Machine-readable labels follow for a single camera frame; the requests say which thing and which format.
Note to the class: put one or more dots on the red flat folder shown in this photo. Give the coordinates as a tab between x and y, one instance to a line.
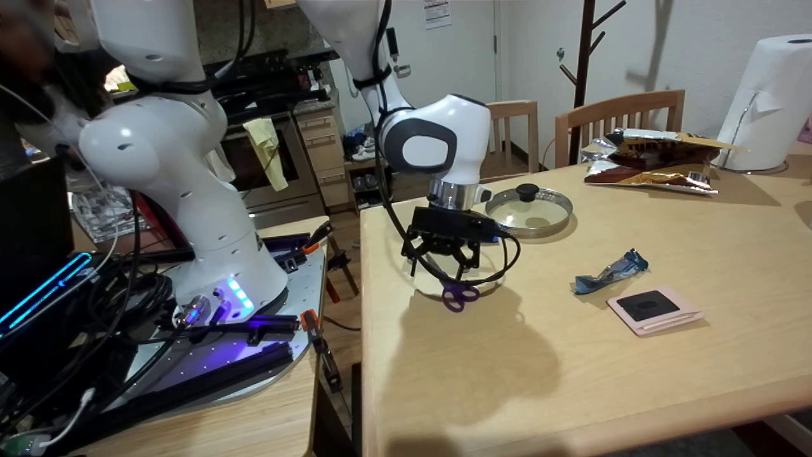
155	231

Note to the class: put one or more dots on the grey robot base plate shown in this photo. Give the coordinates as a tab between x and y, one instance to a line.
230	359

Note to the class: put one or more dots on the glass pot lid black knob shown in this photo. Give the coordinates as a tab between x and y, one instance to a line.
529	194

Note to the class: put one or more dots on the black monitor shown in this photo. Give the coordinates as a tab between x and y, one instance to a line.
33	228

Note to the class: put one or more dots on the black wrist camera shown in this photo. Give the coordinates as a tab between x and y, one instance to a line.
486	226

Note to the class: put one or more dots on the white paper door sign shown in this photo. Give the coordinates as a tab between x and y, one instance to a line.
437	13

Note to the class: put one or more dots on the brown chip bag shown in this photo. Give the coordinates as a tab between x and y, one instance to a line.
660	150

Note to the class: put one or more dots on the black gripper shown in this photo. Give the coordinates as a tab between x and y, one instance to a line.
444	223

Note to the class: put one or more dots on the wooden slat chair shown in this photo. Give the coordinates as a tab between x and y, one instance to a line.
517	107
623	102

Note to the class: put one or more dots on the black box with blue light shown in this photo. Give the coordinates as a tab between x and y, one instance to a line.
46	293

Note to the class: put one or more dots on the yellow hanging cloth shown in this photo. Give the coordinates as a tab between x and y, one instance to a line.
271	154

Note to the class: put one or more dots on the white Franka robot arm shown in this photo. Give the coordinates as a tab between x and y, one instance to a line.
203	211

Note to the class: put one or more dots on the wooden drawer cabinet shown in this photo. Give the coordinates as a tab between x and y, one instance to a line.
326	160

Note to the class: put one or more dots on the black door lock device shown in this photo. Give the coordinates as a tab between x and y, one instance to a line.
391	42

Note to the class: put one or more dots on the dark blue snack wrapper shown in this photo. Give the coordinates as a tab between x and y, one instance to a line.
611	273

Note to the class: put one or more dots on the pink box with black panel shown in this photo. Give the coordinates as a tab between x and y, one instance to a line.
653	308

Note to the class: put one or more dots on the dark wooden coat rack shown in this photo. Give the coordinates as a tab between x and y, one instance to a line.
584	51

